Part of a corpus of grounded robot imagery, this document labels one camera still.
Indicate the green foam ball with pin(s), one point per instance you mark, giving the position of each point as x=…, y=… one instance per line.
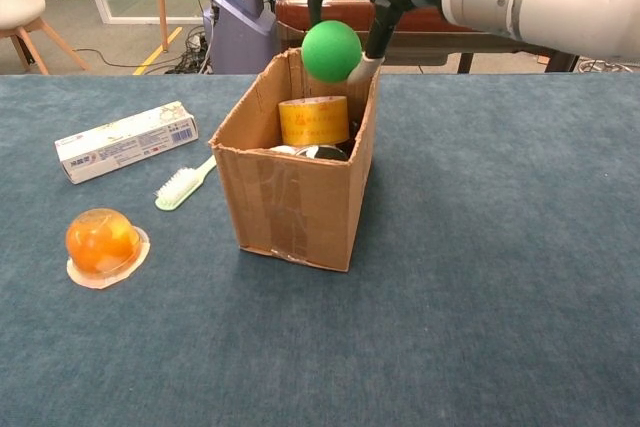
x=331, y=51

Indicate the yellow packing tape roll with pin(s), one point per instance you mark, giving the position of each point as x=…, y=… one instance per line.
x=312, y=119

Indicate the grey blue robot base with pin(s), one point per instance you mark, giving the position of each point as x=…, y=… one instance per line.
x=235, y=32

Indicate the open brown cardboard box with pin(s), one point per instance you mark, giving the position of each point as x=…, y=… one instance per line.
x=295, y=207

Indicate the brown mahjong table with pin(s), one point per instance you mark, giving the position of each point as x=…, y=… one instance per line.
x=425, y=44

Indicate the round white lidded jar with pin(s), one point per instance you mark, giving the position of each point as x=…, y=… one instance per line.
x=320, y=152

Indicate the light green brush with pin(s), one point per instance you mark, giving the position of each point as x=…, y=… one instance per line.
x=175, y=192

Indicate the white toothpaste carton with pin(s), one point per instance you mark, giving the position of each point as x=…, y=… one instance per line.
x=125, y=142

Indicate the teal felt table cover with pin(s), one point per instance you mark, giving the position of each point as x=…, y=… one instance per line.
x=320, y=347

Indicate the orange fruit jelly cup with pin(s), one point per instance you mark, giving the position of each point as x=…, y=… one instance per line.
x=102, y=244

